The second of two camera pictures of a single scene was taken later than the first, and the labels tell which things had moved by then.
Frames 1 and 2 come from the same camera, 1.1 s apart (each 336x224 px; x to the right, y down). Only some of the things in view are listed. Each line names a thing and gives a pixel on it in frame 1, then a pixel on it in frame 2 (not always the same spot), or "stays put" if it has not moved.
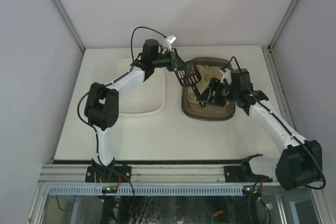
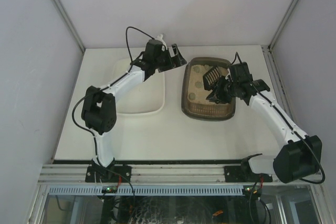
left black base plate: x=113 y=173 stays put
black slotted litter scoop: x=188 y=75 -> x=210 y=78
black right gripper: x=214 y=91 stays put
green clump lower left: x=192 y=96 stays put
